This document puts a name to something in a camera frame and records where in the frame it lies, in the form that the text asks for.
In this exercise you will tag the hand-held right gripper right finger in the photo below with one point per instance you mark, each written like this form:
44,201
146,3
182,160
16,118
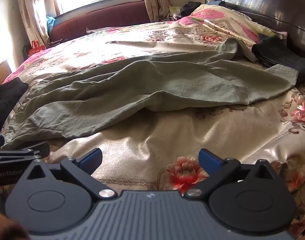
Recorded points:
210,159

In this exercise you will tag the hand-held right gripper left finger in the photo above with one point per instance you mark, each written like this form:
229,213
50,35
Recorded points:
91,159

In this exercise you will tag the olive green pants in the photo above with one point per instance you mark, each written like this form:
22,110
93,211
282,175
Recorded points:
147,87

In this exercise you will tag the person's left forearm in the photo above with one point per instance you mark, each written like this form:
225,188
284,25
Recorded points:
6,226

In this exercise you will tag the black folded cloth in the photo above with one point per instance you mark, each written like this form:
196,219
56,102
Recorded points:
6,100

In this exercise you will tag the floral satin bedspread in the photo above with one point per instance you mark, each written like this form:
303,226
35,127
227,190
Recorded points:
142,142

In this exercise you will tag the wooden cabinet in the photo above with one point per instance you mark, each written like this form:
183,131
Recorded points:
0,72

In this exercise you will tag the red shopping bag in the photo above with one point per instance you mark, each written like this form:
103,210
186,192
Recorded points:
36,48

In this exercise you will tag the dark grey folded cloth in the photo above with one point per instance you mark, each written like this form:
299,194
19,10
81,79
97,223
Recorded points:
282,55

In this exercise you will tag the teal plastic bag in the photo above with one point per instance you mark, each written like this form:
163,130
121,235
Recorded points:
50,23

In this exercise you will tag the beige patterned curtain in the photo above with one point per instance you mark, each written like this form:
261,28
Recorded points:
155,0
33,10

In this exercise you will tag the floral pink pillow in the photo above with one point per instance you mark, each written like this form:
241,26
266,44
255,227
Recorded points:
217,21

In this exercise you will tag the maroon upholstered bench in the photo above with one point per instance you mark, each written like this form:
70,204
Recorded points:
100,17

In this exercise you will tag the green and white packet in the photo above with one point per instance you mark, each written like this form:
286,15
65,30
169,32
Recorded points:
175,11

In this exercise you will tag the black bag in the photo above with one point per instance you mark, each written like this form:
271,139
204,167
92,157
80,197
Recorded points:
190,8

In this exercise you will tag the dark wooden headboard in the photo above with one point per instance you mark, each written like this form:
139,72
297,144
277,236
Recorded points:
275,7

